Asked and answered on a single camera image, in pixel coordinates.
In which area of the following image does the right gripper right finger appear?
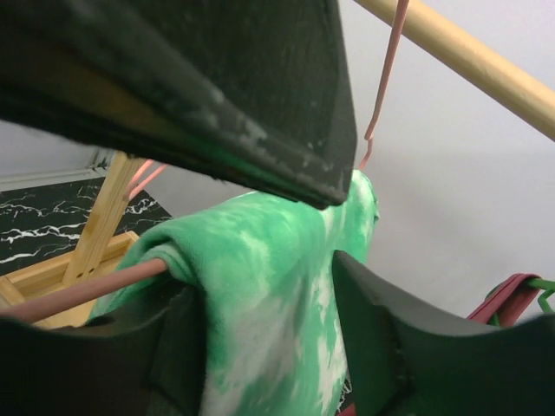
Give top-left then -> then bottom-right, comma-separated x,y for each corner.
331,250 -> 555,416

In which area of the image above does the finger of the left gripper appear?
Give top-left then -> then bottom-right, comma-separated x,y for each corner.
1,1 -> 357,209

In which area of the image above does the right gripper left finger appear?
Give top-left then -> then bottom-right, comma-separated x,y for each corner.
1,285 -> 206,415

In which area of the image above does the green patterned garment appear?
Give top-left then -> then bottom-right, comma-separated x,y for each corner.
88,168 -> 381,416

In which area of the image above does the pink wire hanger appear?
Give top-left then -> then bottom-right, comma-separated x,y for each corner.
124,159 -> 167,201
1,1 -> 409,323

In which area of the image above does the green plastic hanger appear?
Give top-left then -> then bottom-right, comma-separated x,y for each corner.
486,273 -> 554,328

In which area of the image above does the maroon tank top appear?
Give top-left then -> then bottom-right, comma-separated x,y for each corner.
340,272 -> 543,416

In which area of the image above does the black marbled table mat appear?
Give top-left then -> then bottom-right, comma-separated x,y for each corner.
1,178 -> 103,274

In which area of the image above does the wooden clothes rack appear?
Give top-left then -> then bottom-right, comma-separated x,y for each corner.
1,1 -> 554,328

